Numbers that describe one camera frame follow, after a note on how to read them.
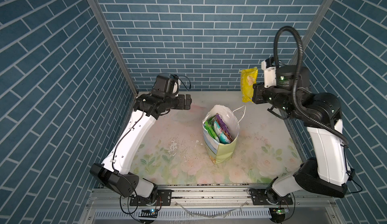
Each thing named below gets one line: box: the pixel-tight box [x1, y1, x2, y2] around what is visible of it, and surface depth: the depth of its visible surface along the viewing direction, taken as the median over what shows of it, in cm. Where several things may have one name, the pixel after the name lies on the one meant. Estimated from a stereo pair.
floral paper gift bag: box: [202, 104, 247, 165], surface depth 79 cm
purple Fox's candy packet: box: [216, 113, 234, 142], surface depth 81 cm
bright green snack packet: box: [204, 116, 219, 141], surface depth 79 cm
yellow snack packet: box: [240, 66, 258, 103], surface depth 59 cm
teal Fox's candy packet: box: [213, 120, 232, 145], surface depth 75 cm
